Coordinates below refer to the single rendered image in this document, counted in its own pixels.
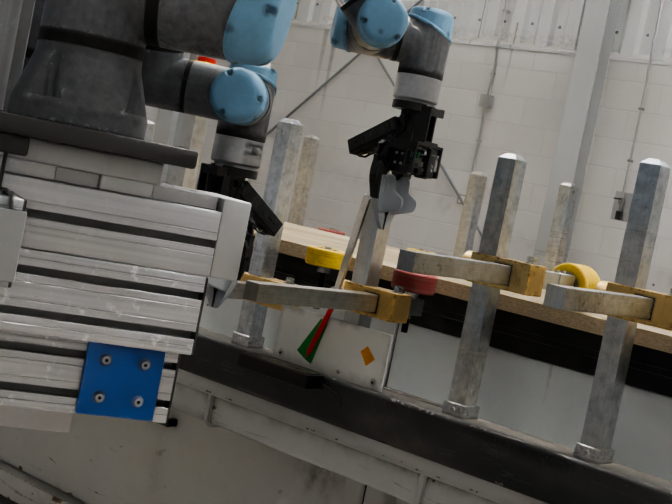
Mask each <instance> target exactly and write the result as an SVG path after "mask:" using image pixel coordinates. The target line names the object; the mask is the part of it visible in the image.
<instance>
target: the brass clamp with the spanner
mask: <svg viewBox="0 0 672 504"><path fill-rule="evenodd" d="M342 287H343V288H344V290H351V291H361V292H368V293H371V294H375V295H378V301H377V306H376V311H375V312H365V311H353V310H348V311H352V312H355V313H359V314H362V315H366V316H369V317H373V318H376V319H380V320H383V321H387V322H392V323H407V319H408V314H409V310H410V305H411V300H412V296H411V295H408V294H397V293H393V292H392V291H393V290H389V289H385V288H381V287H375V286H366V285H362V284H358V283H354V282H351V281H350V280H344V282H343V285H342Z"/></svg>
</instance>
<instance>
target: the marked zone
mask: <svg viewBox="0 0 672 504"><path fill-rule="evenodd" d="M322 320H323V319H322V318H321V319H320V321H319V322H318V323H317V325H316V326H315V327H314V328H313V330H312V331H311V332H310V334H309V335H308V336H307V338H306V339H305V340H304V341H303V343H302V344H301V345H300V347H299V348H298V349H297V351H298V352H299V353H300V354H301V356H302V357H303V358H304V359H305V360H307V361H308V362H309V363H310V364H311V363H312V360H313V358H314V356H315V353H316V351H317V348H318V346H319V344H320V341H321V339H322V336H323V334H324V332H325V329H326V327H327V324H326V326H325V328H324V329H323V331H322V333H321V335H320V337H319V339H318V341H317V343H316V345H315V347H314V349H313V351H312V352H311V353H310V354H309V355H308V356H307V357H306V353H307V349H308V347H309V345H310V343H311V341H312V339H313V337H314V335H315V333H316V331H317V329H318V328H319V326H320V324H321V322H322Z"/></svg>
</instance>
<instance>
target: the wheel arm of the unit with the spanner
mask: <svg viewBox="0 0 672 504"><path fill-rule="evenodd" d="M243 299H245V300H249V301H252V302H256V303H267V304H279V305H292V306H304V307H316V308H328V309H341V310H353V311H365V312H375V311H376V306H377V301H378V295H375V294H371V293H368V292H361V291H351V290H341V289H331V288H321V287H311V286H301V285H291V284H281V283H271V282H262V281H252V280H246V284H245V289H244V294H243ZM423 305H424V300H422V299H413V298H412V300H411V305H410V310H409V314H408V319H411V316H412V315H413V316H421V315H422V310H423Z"/></svg>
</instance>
